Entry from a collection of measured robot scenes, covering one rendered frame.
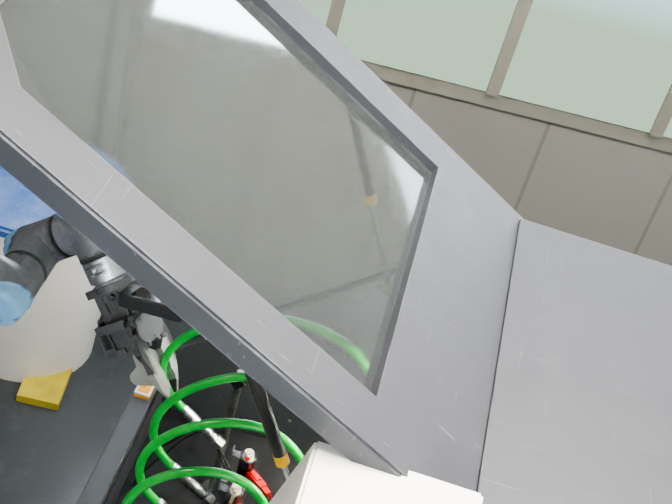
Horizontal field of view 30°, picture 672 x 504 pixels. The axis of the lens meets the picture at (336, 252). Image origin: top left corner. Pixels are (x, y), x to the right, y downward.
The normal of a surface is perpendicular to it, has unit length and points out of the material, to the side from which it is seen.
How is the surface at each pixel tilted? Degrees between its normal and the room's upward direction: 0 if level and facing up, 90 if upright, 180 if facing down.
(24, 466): 0
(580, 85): 90
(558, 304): 0
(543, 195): 90
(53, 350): 94
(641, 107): 90
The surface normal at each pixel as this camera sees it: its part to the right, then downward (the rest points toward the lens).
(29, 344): 0.14, 0.69
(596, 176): -0.09, 0.60
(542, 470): 0.22, -0.77
